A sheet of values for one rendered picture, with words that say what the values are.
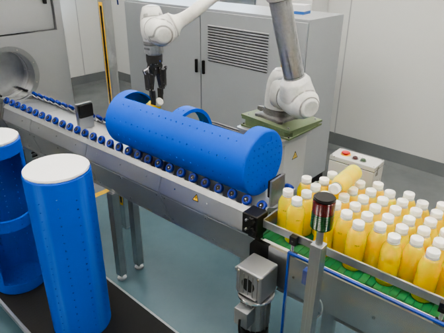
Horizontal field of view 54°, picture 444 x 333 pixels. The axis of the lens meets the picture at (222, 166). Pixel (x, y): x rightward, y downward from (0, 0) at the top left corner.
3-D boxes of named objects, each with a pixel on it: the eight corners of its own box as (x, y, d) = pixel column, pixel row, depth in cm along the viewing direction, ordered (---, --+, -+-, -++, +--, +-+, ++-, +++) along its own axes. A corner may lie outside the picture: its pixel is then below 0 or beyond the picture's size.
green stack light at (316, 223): (316, 218, 131) (318, 203, 129) (336, 225, 127) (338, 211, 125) (305, 226, 126) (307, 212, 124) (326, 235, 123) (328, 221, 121)
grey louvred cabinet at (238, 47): (168, 122, 536) (162, -5, 473) (324, 178, 407) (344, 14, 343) (133, 134, 500) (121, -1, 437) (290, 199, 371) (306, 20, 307)
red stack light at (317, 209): (318, 203, 129) (320, 191, 127) (338, 211, 125) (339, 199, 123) (307, 212, 124) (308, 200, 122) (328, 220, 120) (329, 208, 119)
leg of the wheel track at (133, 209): (139, 263, 293) (131, 180, 266) (145, 267, 290) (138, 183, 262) (133, 267, 289) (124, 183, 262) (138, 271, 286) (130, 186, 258)
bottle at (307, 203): (306, 238, 166) (310, 201, 159) (291, 232, 169) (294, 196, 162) (314, 230, 171) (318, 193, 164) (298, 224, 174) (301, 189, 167)
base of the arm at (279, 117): (267, 108, 257) (269, 98, 255) (299, 118, 244) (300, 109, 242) (248, 113, 245) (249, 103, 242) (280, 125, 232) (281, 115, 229)
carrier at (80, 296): (115, 332, 221) (106, 295, 244) (95, 177, 182) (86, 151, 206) (56, 349, 211) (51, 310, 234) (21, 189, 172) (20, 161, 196)
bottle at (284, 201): (279, 223, 175) (281, 187, 168) (295, 227, 172) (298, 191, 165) (273, 232, 169) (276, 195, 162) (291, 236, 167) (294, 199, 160)
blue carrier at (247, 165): (148, 135, 247) (147, 85, 235) (280, 183, 196) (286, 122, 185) (106, 148, 226) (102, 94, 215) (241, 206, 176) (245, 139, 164)
